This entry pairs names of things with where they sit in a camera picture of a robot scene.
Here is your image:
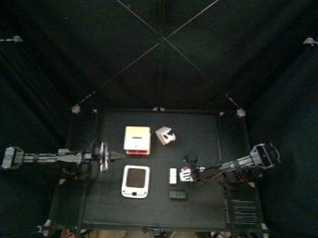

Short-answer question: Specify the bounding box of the white text label sticker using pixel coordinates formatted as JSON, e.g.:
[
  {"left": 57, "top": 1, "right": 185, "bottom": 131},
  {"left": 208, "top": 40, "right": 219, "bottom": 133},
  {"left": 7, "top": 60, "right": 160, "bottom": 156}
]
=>
[{"left": 228, "top": 199, "right": 260, "bottom": 231}]

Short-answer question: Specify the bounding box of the thin diagonal cord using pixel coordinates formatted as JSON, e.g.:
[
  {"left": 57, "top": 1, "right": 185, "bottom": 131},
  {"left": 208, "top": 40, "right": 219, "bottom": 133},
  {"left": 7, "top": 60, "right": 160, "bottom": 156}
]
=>
[
  {"left": 114, "top": 0, "right": 243, "bottom": 111},
  {"left": 76, "top": 0, "right": 220, "bottom": 106}
]

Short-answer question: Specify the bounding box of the dark green seaweed sushi toy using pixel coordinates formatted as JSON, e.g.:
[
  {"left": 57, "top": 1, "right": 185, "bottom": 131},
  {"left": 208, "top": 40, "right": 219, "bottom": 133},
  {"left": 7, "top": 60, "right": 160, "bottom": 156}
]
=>
[{"left": 168, "top": 191, "right": 187, "bottom": 201}]

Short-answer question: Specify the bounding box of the white rice sushi toy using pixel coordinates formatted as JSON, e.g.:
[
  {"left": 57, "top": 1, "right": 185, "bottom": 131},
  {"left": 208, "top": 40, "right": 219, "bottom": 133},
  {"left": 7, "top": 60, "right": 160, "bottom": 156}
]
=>
[{"left": 168, "top": 167, "right": 179, "bottom": 186}]

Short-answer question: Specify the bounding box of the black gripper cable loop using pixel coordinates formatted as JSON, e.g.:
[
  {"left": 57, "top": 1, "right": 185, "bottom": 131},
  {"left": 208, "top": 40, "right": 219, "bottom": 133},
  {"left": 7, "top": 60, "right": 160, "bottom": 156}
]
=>
[{"left": 183, "top": 150, "right": 200, "bottom": 168}]

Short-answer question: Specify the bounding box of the white yellow red toy oven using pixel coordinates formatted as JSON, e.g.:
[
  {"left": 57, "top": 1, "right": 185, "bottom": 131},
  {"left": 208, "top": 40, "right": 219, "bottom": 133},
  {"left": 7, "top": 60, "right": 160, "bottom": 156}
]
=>
[{"left": 122, "top": 126, "right": 150, "bottom": 155}]

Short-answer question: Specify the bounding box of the small white toy appliance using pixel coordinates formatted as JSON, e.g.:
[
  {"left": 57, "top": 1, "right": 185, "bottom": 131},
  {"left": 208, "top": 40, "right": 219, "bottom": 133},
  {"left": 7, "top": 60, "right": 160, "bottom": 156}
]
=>
[{"left": 153, "top": 126, "right": 177, "bottom": 146}]

